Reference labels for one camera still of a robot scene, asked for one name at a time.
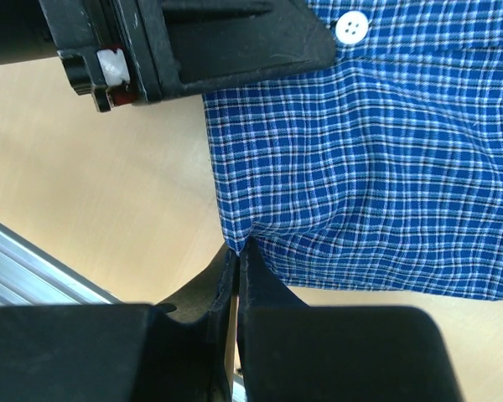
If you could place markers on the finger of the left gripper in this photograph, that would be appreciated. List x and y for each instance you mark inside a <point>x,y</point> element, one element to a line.
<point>212,45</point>

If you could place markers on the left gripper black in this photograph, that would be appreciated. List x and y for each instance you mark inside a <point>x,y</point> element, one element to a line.
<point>117,52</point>

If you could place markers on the blue plaid long sleeve shirt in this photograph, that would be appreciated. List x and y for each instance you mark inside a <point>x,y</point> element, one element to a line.
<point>383,172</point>

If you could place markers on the aluminium mounting rail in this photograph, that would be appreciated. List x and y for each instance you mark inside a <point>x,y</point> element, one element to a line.
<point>30,276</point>

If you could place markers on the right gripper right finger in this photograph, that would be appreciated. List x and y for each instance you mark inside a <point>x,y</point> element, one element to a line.
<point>291,351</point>

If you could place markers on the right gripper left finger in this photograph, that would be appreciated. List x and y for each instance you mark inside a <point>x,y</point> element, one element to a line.
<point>178,350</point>

